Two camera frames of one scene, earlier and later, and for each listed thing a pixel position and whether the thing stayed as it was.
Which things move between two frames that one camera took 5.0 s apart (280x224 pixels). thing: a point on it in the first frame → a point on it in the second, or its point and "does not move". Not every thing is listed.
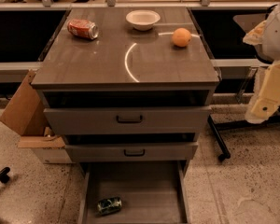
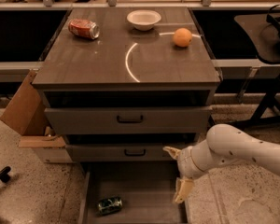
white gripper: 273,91 → 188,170
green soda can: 109,205 does not move
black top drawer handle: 129,120 does not move
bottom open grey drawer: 150,191 does not move
